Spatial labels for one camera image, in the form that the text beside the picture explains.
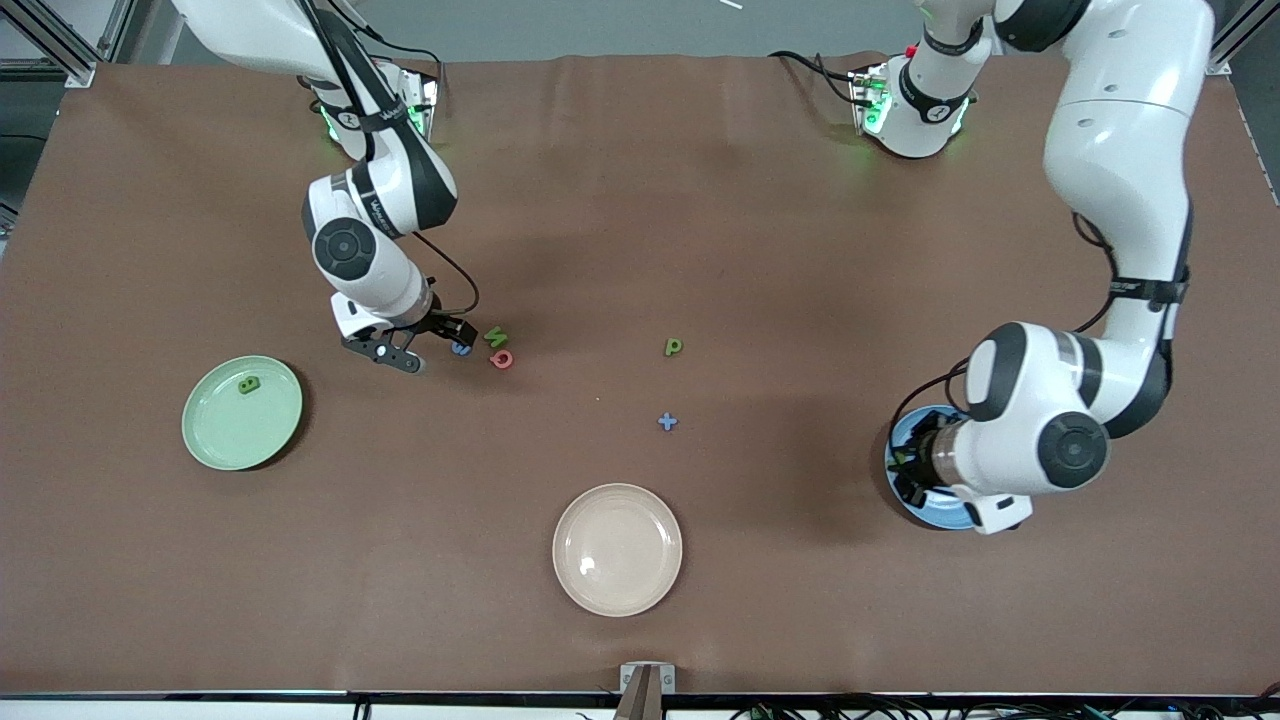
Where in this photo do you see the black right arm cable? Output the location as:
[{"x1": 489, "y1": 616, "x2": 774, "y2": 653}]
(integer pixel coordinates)
[{"x1": 298, "y1": 0, "x2": 481, "y2": 331}]

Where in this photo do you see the green plate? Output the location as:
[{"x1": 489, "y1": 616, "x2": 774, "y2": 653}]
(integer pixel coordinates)
[{"x1": 181, "y1": 355, "x2": 304, "y2": 472}]

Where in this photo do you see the aluminium frame post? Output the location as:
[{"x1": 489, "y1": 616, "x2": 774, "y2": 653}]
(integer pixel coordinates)
[
  {"x1": 1205, "y1": 0, "x2": 1263, "y2": 76},
  {"x1": 0, "y1": 0, "x2": 136, "y2": 89}
]

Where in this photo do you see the black left arm base cable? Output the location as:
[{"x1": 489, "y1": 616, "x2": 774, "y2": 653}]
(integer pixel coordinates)
[{"x1": 768, "y1": 50, "x2": 863, "y2": 104}]

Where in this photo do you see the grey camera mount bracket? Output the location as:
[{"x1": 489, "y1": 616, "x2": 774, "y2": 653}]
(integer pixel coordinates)
[{"x1": 615, "y1": 662, "x2": 677, "y2": 720}]

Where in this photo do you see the blue plate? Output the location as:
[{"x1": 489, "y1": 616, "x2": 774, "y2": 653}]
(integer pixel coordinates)
[{"x1": 884, "y1": 404, "x2": 979, "y2": 531}]

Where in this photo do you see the beige plate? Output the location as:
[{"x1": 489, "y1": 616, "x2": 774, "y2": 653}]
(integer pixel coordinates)
[{"x1": 552, "y1": 483, "x2": 684, "y2": 618}]

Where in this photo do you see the brown table cover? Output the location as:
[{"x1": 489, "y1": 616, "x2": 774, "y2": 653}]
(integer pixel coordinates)
[{"x1": 0, "y1": 50, "x2": 1280, "y2": 696}]

